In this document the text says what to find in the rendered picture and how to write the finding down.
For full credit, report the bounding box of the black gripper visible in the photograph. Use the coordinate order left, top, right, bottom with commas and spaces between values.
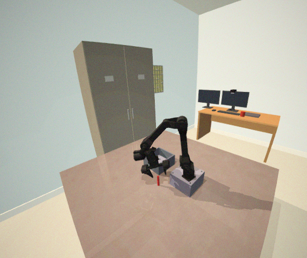
141, 156, 170, 177

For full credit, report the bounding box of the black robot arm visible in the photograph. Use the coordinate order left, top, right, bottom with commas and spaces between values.
133, 116, 196, 182

